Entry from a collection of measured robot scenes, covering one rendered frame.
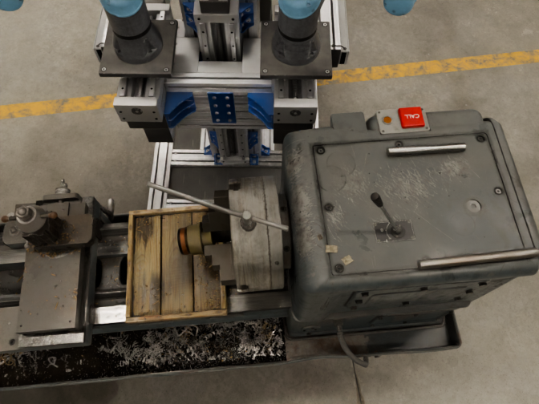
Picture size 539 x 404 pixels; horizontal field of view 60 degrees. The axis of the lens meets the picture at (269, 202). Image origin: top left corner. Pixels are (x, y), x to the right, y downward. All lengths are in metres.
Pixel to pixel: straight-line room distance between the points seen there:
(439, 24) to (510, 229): 2.35
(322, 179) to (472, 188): 0.37
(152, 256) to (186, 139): 1.09
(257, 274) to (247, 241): 0.09
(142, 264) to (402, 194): 0.82
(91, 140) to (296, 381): 1.73
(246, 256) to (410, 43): 2.37
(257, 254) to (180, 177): 1.30
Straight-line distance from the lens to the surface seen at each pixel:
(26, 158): 2.97
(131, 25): 1.46
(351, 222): 1.14
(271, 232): 1.14
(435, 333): 1.88
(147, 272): 1.51
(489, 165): 1.32
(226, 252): 1.26
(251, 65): 1.62
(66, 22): 3.53
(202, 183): 2.36
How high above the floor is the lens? 2.30
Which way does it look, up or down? 66 degrees down
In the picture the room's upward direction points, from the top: 1 degrees clockwise
